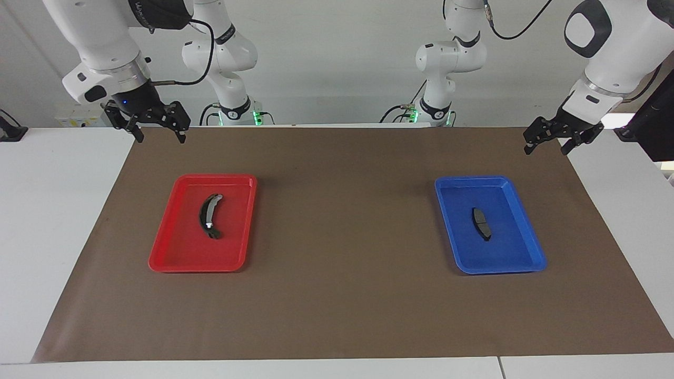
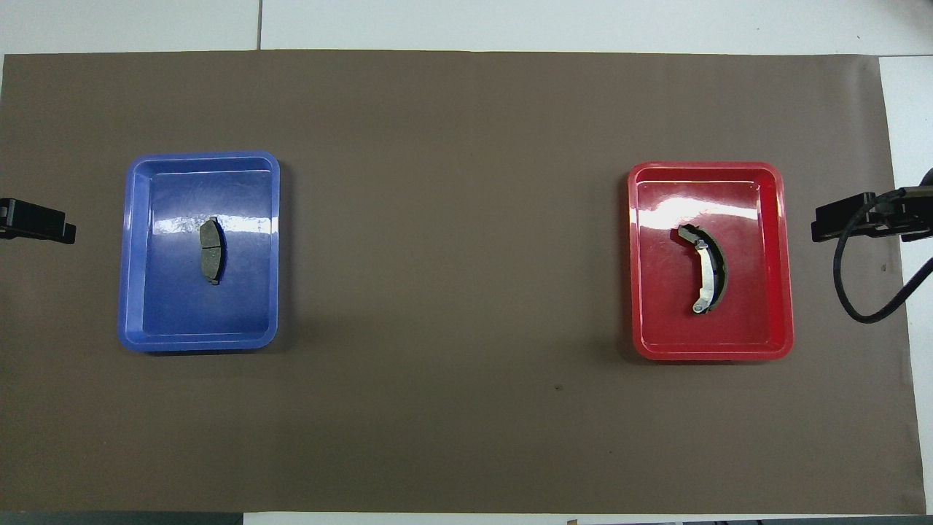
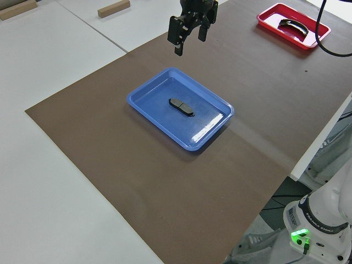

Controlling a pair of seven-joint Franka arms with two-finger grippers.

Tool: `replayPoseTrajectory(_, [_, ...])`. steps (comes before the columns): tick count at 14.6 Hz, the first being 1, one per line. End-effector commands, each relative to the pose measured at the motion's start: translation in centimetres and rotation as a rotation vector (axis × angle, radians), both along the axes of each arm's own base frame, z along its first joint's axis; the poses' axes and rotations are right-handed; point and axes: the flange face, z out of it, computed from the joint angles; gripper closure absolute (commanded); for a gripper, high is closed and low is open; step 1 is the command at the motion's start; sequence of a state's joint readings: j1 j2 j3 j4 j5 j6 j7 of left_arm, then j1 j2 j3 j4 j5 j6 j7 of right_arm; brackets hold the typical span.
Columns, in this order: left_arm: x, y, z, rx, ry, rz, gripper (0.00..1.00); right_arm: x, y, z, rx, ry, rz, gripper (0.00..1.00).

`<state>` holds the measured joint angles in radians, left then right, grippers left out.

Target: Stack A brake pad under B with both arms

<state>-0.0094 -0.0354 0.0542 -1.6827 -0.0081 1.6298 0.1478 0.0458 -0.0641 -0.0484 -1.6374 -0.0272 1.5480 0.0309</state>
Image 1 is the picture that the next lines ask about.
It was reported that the red plastic tray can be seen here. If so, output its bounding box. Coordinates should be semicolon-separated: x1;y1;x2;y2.
148;174;258;273

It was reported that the black clamp device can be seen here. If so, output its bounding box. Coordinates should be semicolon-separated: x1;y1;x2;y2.
0;109;28;143

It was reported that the small dark brake pad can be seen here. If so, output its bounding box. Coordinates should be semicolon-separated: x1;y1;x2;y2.
471;207;492;242

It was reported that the blue plastic tray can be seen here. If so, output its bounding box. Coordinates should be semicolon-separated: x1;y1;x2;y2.
434;175;547;275

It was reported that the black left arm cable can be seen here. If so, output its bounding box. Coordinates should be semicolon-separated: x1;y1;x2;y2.
483;0;554;41

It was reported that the white wall socket box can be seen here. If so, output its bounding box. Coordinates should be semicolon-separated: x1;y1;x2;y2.
55;102;106;128

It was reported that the long curved brake pad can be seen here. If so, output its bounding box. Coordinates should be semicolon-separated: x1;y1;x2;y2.
199;193;224;240

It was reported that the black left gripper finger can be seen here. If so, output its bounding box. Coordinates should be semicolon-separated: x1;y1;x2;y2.
561;123;605;156
523;117;554;155

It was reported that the brown table mat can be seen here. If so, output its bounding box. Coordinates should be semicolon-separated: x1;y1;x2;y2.
31;126;674;364

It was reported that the black base cable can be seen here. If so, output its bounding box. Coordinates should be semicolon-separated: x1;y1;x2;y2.
199;103;222;126
380;79;428;123

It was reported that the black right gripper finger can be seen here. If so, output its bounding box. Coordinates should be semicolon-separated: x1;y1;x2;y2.
161;101;191;144
104;103;144;143

